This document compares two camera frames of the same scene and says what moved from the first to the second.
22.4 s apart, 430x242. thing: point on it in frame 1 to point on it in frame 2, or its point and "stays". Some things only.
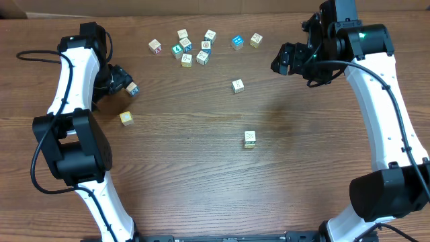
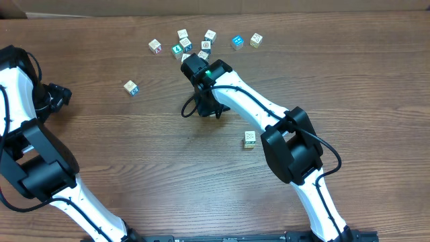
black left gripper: (122, 78) to (62, 95)
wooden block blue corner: (132, 89) stays
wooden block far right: (256, 40) stays
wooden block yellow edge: (187, 60) stays
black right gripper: (298, 54) to (205, 110)
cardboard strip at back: (81, 9) stays
